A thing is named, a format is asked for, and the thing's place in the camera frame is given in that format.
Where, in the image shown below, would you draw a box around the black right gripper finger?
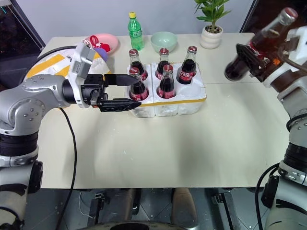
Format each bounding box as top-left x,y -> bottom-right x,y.
236,43 -> 264,73
265,28 -> 282,39

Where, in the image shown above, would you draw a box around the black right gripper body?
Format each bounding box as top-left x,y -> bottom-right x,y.
249,39 -> 292,81

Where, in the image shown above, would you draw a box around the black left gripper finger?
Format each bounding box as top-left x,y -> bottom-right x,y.
99,98 -> 142,113
104,73 -> 138,87

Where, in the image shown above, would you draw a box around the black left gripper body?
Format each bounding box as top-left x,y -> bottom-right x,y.
81,74 -> 109,108

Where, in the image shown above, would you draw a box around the glass cola bottle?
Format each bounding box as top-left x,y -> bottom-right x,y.
176,46 -> 199,85
224,7 -> 299,82
156,64 -> 177,99
155,47 -> 171,80
129,67 -> 150,101
129,49 -> 149,81

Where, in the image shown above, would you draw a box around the white yellow taped foam box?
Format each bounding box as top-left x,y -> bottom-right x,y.
25,53 -> 113,80

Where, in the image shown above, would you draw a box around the white foam crate yellow tape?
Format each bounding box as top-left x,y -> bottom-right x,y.
126,61 -> 207,118

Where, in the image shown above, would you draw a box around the dark framed panel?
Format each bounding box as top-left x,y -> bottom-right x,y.
239,0 -> 307,34
0,0 -> 47,65

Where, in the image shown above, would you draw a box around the purple round object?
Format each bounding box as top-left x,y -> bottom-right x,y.
93,47 -> 110,64

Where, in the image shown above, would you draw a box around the pink bowl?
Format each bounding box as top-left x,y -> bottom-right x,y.
83,33 -> 119,57

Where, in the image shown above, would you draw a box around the white ribbed plant pot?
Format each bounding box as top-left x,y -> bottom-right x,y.
199,24 -> 224,50

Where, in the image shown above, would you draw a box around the red scissors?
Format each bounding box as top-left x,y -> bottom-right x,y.
89,35 -> 112,52

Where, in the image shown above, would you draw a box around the green plastic soda bottle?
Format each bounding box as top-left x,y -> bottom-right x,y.
128,11 -> 145,51

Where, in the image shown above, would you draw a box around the green leafy plant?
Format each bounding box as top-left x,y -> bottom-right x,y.
193,0 -> 232,33

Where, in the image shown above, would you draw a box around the pale green bowl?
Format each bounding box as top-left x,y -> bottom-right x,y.
150,31 -> 178,52

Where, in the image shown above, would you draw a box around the grey rounded shape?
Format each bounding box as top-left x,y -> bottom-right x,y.
109,188 -> 135,222

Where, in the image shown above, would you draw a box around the brown rounded shape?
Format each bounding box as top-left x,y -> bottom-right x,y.
172,187 -> 199,227

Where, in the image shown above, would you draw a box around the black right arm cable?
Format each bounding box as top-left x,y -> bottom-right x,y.
277,45 -> 303,70
254,164 -> 280,230

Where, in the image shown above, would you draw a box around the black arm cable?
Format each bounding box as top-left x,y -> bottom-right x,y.
35,46 -> 79,65
254,164 -> 280,230
54,107 -> 78,230
277,45 -> 303,70

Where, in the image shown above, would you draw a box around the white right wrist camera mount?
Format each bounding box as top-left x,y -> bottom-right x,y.
262,26 -> 307,90

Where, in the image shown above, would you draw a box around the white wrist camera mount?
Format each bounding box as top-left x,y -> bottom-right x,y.
262,26 -> 307,90
69,43 -> 97,109

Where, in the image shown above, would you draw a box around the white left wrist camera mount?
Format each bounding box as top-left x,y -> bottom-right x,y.
69,43 -> 97,109

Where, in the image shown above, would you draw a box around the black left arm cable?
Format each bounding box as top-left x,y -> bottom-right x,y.
54,107 -> 78,230
35,46 -> 79,65

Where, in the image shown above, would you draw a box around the metal table frame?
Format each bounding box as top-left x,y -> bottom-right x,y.
210,188 -> 266,230

